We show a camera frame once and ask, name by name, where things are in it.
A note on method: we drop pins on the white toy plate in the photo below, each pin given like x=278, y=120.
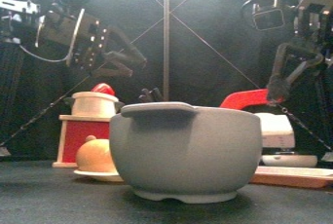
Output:
x=97, y=176

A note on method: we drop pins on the round wooden toy bread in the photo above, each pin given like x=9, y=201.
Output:
x=93, y=156

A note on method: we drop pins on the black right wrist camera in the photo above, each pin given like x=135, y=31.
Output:
x=269, y=15

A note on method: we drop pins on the black toy utensil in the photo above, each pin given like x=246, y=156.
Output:
x=151, y=95

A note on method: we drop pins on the vertical metal frame pole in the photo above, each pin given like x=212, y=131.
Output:
x=166, y=39

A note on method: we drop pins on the red wooden toy box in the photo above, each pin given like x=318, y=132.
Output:
x=80, y=137

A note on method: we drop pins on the small white dish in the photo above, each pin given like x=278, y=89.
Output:
x=289, y=160

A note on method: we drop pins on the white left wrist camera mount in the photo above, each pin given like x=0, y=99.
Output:
x=17, y=6

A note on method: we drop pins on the red and white toy iron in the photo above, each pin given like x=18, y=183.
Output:
x=246, y=99

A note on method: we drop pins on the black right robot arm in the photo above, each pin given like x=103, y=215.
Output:
x=323, y=82

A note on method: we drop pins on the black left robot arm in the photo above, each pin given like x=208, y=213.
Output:
x=12, y=82

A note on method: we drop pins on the wooden board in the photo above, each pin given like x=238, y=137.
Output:
x=294, y=177

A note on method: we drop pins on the white toy pot red knob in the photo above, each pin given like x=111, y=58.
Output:
x=92, y=104

